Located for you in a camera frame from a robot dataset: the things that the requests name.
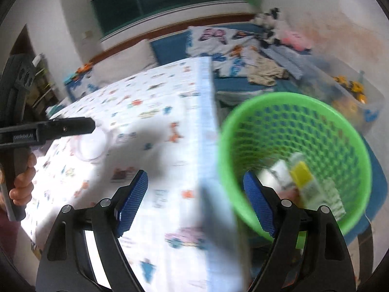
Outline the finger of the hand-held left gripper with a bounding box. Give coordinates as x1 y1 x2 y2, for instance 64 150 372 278
38 117 96 142

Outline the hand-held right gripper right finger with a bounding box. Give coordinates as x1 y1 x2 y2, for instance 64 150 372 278
243 170 356 292

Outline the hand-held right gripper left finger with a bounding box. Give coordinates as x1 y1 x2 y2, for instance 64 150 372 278
36 169 149 292

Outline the white packet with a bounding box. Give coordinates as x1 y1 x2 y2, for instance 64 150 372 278
261 160 297 192

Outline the yellow-labelled white bottle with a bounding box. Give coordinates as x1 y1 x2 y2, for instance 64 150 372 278
289 161 327 207

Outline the white ribbed paper wrapper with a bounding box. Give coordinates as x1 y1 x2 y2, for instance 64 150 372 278
320 178 345 219

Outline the green plastic mesh basket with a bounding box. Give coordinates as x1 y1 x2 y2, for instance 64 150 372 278
218 92 373 244

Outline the person's left hand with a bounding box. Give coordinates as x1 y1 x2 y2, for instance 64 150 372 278
9 154 37 207

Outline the dark shelf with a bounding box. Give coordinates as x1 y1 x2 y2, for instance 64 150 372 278
12 24 63 118

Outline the white blue printed pillow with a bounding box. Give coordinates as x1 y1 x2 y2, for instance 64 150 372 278
65 77 101 102

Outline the printed white tablecloth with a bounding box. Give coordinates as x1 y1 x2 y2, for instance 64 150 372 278
21 56 253 292

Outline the beige pillow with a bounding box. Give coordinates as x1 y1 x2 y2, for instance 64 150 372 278
91 39 159 86

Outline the blue bed sheet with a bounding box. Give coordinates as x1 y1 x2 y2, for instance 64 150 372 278
150 23 304 98

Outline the beige crumpled clothing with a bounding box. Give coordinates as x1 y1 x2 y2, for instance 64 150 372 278
246 56 288 86

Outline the clear plastic storage box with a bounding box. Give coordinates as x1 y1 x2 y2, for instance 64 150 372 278
299 53 385 134

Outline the grey striped cloth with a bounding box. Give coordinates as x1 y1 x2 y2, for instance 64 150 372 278
261 44 304 80

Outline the yellow toy truck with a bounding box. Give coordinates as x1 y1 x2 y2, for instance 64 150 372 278
333 75 368 104

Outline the butterfly print pillow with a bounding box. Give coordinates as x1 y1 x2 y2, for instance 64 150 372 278
186 26 265 76

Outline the pink plush toy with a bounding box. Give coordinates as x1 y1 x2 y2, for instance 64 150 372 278
281 30 313 52

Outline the dark window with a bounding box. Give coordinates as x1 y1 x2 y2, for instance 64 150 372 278
89 0 244 37

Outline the black and white plush toy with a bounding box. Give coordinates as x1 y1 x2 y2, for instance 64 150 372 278
251 8 292 49

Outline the brown wooden rail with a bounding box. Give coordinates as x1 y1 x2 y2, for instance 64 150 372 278
91 12 256 64

